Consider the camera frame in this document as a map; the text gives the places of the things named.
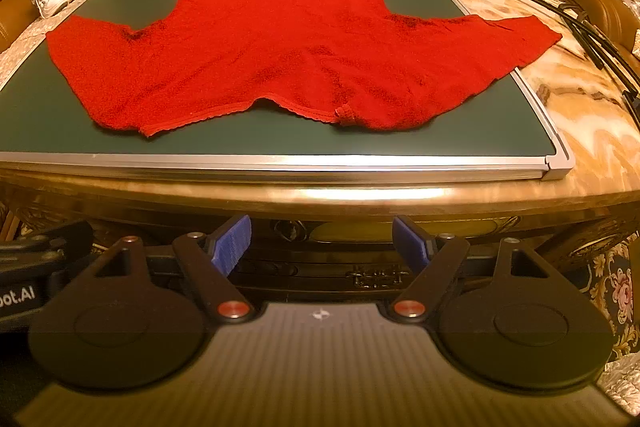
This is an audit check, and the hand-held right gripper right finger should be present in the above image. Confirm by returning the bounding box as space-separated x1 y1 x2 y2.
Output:
382 214 571 323

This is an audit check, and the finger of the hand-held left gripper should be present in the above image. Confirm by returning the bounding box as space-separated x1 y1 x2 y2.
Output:
17 219 97 269

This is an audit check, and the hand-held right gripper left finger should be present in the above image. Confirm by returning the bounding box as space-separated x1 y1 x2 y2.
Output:
65 214 256 323

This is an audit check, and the red knit sweater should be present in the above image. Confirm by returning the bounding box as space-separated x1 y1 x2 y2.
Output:
46 0 563 138

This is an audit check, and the carved wooden marble table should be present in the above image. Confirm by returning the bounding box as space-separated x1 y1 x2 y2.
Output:
0 0 640 303

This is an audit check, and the dark floral carpet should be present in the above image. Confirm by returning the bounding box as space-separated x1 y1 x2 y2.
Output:
565 232 640 413

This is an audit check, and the long black rod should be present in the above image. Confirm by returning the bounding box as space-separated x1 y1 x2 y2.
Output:
560 0 640 82

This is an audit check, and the brown leather chair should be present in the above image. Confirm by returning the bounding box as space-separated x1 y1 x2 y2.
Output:
560 0 640 58

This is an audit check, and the green mat with metal frame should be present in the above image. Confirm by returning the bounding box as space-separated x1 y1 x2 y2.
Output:
0 0 575 180

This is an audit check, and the black cable bundle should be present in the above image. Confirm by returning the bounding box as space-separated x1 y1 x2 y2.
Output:
509 0 607 70

